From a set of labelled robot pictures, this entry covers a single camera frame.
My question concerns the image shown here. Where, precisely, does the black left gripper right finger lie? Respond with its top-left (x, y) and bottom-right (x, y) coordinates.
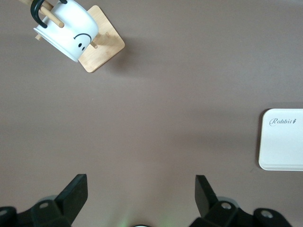
top-left (190, 175), bottom-right (291, 227)

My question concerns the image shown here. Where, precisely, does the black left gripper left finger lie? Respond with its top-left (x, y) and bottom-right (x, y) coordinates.
top-left (0, 174), bottom-right (89, 227)

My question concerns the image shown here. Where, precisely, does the white smiley mug black handle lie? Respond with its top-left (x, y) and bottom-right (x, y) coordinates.
top-left (30, 0), bottom-right (99, 63)

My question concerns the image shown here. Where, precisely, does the white rabbit print tray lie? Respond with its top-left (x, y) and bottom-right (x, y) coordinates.
top-left (258, 108), bottom-right (303, 172)

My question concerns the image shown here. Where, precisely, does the wooden mug tree stand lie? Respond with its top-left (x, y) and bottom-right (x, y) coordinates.
top-left (18, 0), bottom-right (125, 73)

